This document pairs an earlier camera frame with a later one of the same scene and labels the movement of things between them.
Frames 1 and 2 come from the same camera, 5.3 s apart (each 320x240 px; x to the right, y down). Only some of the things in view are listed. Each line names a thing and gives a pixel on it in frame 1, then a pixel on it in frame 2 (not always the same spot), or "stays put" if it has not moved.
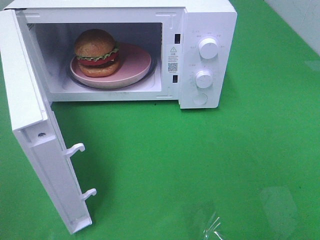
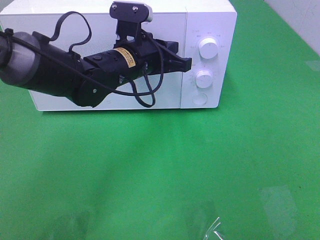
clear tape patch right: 280,211 stays put
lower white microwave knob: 204,79 stays put
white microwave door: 36,128 → 85,33
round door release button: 199,98 stays put
